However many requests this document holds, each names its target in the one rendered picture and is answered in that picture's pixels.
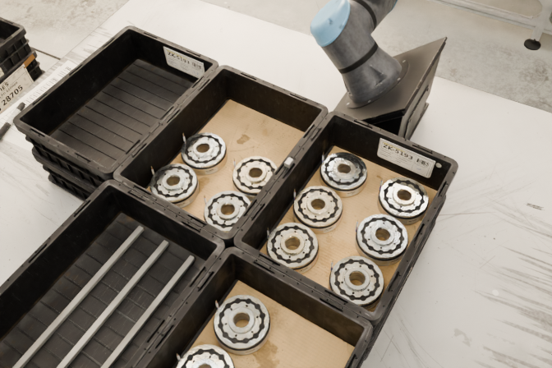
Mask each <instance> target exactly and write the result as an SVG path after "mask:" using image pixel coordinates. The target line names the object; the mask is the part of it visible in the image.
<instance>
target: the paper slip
mask: <svg viewBox="0 0 552 368"><path fill-rule="evenodd" d="M34 59H35V56H34V55H33V54H31V55H30V56H29V57H28V58H27V59H26V60H25V62H24V63H23V64H22V66H20V67H19V68H18V69H17V70H16V71H14V72H13V73H12V74H11V75H10V76H9V77H8V78H7V79H6V80H5V81H4V82H3V83H2V84H0V112H1V111H2V110H3V109H4V108H5V107H7V106H8V104H9V103H10V102H11V101H13V100H14V99H15V98H16V97H17V96H19V95H20V94H21V93H22V92H23V91H24V90H26V89H27V88H28V87H29V86H30V85H32V84H33V83H34V82H33V80H32V79H31V77H30V75H29V73H28V71H27V70H26V67H27V66H28V65H29V64H30V63H31V62H32V61H33V60H34Z"/></svg>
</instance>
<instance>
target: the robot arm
mask: <svg viewBox="0 0 552 368"><path fill-rule="evenodd" d="M397 1H398V0H331V1H329V2H328V3H327V4H325V5H324V7H323V8H321V9H320V10H319V12H318V13H317V14H316V15H315V17H314V19H313V20H312V22H311V24H310V32H311V34H312V35H313V37H314V38H315V42H316V43H317V44H318V45H319V46H320V47H321V48H322V49H323V51H324V52H325V54H326V55H327V56H328V58H329V59H330V61H331V62H332V63H333V64H334V65H335V67H336V68H337V69H338V71H339V73H340V74H341V76H342V78H343V82H344V84H345V88H346V90H347V95H348V97H349V98H350V99H351V101H352V102H353V103H361V102H364V101H366V100H369V99H372V98H374V97H375V96H376V95H378V94H380V93H381V92H383V91H384V90H386V89H387V88H388V87H389V86H391V84H393V83H394V82H395V80H396V79H397V78H398V76H399V75H400V73H401V71H402V66H401V65H400V63H399V62H398V60H397V59H395V58H394V57H392V56H390V55H389V54H388V53H386V52H385V51H384V50H383V49H382V48H380V47H379V45H378V44H377V43H376V42H375V40H374V38H373V37H372V36H371V34H372V33H373V31H374V30H375V29H376V27H377V26H378V25H379V24H380V22H381V21H382V20H383V19H384V18H385V17H386V16H387V15H388V14H389V13H390V12H391V11H392V10H393V8H394V7H395V5H396V3H397Z"/></svg>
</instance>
